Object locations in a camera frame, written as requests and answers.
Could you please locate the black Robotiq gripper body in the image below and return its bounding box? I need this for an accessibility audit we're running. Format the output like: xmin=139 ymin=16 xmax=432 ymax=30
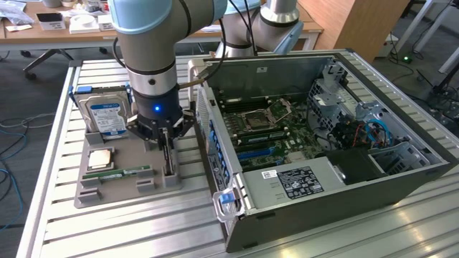
xmin=132 ymin=85 xmax=184 ymax=127

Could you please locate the black Nvidia graphics card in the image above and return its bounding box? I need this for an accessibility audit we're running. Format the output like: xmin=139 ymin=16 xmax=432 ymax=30
xmin=159 ymin=127 xmax=178 ymax=175

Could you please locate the hard disk with blue carrier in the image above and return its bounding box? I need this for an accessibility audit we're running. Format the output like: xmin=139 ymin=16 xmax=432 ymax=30
xmin=68 ymin=83 xmax=139 ymax=140

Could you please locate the grey plastic parts rack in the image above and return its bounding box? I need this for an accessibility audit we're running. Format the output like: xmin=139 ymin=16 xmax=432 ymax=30
xmin=74 ymin=118 xmax=184 ymax=210

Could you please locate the copper-toned CPU chip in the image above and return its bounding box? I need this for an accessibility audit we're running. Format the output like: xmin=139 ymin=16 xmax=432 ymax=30
xmin=88 ymin=149 xmax=112 ymax=170

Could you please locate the green RAM stick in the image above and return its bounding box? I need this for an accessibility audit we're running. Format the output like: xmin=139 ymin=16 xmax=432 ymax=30
xmin=83 ymin=165 xmax=151 ymax=180

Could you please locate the CPU socket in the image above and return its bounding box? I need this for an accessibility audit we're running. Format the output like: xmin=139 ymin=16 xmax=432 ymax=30
xmin=243 ymin=110 xmax=276 ymax=132

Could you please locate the RAM stick with white label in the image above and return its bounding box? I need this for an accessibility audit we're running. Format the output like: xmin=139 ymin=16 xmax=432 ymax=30
xmin=236 ymin=131 xmax=290 ymax=145

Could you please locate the metal socket cover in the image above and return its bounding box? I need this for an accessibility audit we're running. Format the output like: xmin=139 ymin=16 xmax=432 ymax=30
xmin=267 ymin=97 xmax=292 ymax=126

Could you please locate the grey power supply unit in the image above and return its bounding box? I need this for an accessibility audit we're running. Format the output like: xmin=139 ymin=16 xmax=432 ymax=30
xmin=242 ymin=157 xmax=347 ymax=210

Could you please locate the small white box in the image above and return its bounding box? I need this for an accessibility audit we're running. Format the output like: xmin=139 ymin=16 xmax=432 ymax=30
xmin=98 ymin=15 xmax=114 ymax=32

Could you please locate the green motherboard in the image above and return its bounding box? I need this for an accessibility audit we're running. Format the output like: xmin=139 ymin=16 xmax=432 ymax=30
xmin=215 ymin=88 xmax=336 ymax=173

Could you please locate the white flat box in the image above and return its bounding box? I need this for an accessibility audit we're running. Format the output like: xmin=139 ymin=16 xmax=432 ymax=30
xmin=68 ymin=24 xmax=102 ymax=35

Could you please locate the white tape roll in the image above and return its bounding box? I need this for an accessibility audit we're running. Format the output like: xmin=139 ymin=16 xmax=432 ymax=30
xmin=70 ymin=15 xmax=95 ymax=28

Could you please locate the grey office chair base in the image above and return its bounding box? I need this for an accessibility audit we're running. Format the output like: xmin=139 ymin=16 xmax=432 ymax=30
xmin=22 ymin=48 xmax=108 ymax=80

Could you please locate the dark grey pouch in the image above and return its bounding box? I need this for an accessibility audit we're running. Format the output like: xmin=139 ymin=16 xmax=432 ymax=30
xmin=83 ymin=0 xmax=103 ymax=13

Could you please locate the wooden office desk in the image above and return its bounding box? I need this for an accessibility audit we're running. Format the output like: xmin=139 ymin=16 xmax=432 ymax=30
xmin=0 ymin=0 xmax=326 ymax=59

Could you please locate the silver perforated drive cage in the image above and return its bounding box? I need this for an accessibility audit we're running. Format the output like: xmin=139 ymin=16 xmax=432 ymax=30
xmin=307 ymin=78 xmax=362 ymax=127

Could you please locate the white box with black top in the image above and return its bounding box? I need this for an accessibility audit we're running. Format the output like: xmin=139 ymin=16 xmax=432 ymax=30
xmin=35 ymin=12 xmax=66 ymax=31

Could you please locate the open dark grey PC case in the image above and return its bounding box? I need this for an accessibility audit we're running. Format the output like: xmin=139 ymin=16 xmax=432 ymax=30
xmin=188 ymin=48 xmax=459 ymax=253

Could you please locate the clear plastic bag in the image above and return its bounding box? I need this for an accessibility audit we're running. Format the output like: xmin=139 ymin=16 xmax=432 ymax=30
xmin=0 ymin=1 xmax=35 ymax=25

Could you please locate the wooden cabinet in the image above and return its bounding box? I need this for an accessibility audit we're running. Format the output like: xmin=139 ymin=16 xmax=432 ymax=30
xmin=299 ymin=0 xmax=412 ymax=62

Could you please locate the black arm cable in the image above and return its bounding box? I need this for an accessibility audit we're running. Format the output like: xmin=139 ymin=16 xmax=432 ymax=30
xmin=200 ymin=0 xmax=256 ymax=81

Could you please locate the white floor cable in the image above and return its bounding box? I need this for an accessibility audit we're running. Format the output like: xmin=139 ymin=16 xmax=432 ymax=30
xmin=0 ymin=112 xmax=56 ymax=128

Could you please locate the blue floor cable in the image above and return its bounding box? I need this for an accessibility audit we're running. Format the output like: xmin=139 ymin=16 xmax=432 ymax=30
xmin=0 ymin=128 xmax=28 ymax=232

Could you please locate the blue data wire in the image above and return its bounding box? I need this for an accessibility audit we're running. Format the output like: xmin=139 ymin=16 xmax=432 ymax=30
xmin=366 ymin=118 xmax=395 ymax=147

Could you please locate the silver disk bay bracket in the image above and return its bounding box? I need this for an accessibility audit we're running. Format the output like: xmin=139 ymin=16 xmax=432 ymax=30
xmin=368 ymin=141 xmax=431 ymax=175

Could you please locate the white wall box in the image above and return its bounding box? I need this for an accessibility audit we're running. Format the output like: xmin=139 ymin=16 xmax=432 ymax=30
xmin=380 ymin=33 xmax=399 ymax=59

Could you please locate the white table frame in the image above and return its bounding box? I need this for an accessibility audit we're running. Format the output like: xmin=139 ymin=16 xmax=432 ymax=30
xmin=392 ymin=0 xmax=459 ymax=75

